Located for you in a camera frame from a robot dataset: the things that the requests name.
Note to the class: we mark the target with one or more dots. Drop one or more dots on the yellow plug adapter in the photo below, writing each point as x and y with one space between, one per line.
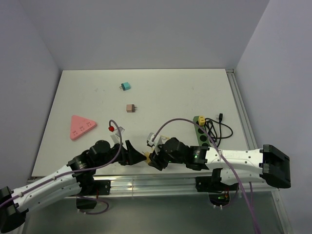
201 120

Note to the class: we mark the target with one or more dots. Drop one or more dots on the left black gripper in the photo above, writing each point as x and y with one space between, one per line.
130 156

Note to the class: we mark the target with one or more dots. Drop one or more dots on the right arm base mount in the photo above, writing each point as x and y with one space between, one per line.
219 193

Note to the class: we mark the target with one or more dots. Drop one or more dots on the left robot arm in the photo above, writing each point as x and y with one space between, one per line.
74 178

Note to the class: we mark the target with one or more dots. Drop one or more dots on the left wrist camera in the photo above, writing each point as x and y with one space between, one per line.
115 136

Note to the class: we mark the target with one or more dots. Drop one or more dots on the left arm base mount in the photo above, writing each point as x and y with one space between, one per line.
86 202

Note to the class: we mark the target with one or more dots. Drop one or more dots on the pink triangular power strip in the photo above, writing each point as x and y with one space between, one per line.
80 126

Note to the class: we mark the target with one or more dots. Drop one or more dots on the green power strip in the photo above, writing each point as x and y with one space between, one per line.
202 138

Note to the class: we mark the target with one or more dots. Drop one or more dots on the brown plug adapter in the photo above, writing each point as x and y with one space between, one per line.
131 108

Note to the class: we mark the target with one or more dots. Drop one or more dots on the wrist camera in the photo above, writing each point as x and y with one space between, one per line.
153 140
115 136

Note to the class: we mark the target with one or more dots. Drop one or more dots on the aluminium front rail frame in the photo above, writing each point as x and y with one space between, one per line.
178 184

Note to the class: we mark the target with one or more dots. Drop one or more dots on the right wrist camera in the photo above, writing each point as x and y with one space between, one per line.
153 140

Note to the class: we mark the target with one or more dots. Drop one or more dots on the teal plug adapter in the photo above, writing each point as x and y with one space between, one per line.
125 86

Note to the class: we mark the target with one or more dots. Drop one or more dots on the yellow charger with cable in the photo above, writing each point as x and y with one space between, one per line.
148 154

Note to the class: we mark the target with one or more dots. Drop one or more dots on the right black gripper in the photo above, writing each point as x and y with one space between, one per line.
156 159

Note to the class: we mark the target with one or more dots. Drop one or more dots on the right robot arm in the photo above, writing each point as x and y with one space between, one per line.
228 167

